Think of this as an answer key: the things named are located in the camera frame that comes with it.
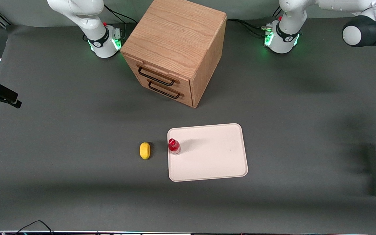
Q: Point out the oak wooden drawer cabinet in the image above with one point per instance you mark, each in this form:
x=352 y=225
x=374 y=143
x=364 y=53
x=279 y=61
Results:
x=175 y=36

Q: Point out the yellow lemon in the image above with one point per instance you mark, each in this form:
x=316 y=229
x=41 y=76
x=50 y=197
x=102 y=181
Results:
x=145 y=150

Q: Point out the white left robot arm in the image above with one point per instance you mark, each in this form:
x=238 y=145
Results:
x=361 y=31

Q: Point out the beige rectangular plastic tray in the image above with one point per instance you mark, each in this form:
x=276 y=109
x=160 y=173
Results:
x=211 y=153

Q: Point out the small red capped bottle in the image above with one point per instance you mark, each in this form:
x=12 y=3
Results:
x=174 y=147

